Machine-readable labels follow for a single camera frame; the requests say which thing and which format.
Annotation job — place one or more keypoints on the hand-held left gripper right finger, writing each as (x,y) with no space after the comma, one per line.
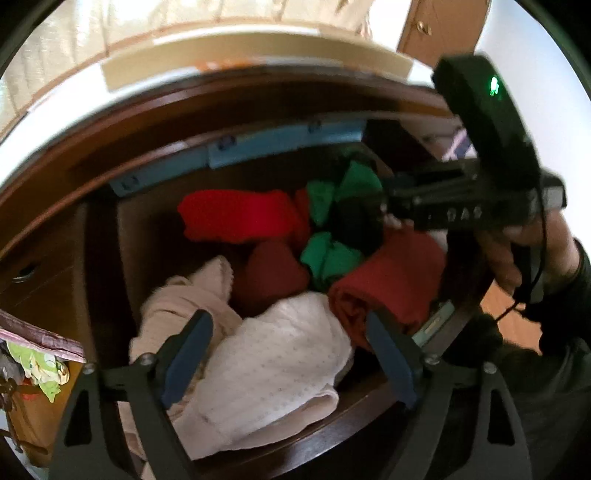
(392,360)

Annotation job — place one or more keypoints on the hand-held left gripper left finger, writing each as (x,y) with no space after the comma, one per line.
(184,360)

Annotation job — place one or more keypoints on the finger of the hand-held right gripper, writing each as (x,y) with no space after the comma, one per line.
(415,187)

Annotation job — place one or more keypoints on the green and black underwear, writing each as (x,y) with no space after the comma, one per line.
(328,261)
(360,182)

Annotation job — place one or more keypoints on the pink beige dotted underwear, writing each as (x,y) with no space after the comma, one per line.
(184,300)

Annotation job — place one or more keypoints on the brown wooden drawer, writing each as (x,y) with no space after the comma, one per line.
(351,415)

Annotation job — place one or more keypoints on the dark red underwear grey waistband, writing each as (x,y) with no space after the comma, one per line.
(392,281)

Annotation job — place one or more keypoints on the cream dotted underwear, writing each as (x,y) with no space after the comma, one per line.
(277,369)

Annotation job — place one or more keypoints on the red printed underwear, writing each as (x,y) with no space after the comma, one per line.
(272,277)

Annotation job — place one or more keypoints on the bright red underwear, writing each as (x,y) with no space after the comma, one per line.
(231,217)

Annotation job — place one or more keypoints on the person's right forearm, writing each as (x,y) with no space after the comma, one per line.
(565,295)

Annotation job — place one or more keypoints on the round metal drawer pull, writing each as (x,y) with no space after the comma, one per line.
(25,273)

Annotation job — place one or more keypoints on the person's right hand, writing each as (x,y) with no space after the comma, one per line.
(501,258)

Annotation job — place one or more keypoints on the brown wooden door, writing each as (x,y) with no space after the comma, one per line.
(443,32)

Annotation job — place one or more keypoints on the brass door knob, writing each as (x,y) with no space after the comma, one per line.
(422,26)

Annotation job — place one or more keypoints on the pink patterned bag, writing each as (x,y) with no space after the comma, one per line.
(51,341)

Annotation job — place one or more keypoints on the light green printed cloth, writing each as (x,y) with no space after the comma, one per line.
(41,369)

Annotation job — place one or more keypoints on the person's dark clothing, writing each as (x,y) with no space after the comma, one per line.
(545,406)

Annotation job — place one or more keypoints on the cream patterned curtain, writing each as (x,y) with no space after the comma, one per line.
(138,18)

